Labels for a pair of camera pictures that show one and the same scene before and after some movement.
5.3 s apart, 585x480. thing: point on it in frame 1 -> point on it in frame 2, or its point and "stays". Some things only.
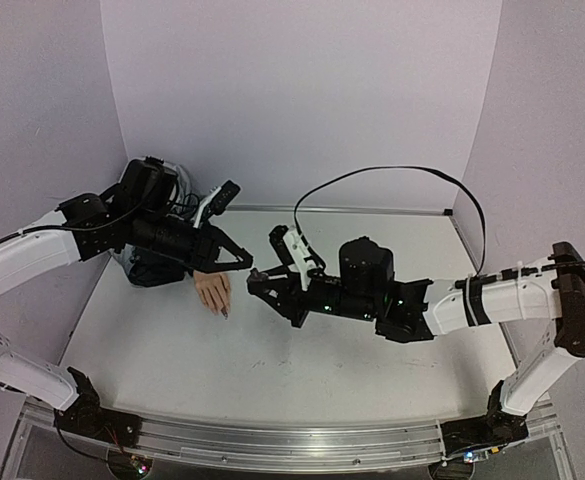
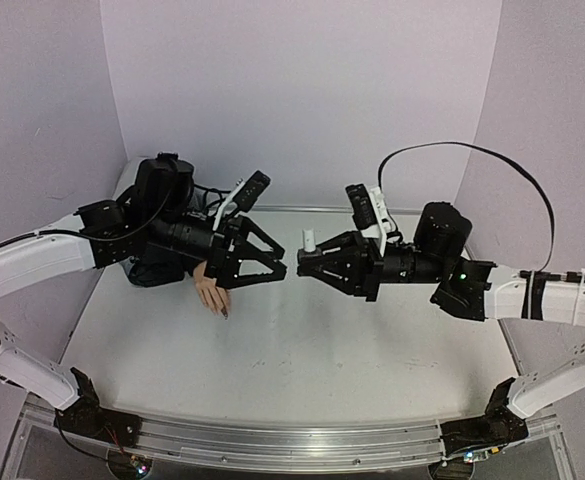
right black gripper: [297, 293] -> [369, 267]
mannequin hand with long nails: [215, 290] stays
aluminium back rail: [341, 209] stays
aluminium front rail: [278, 446] stays
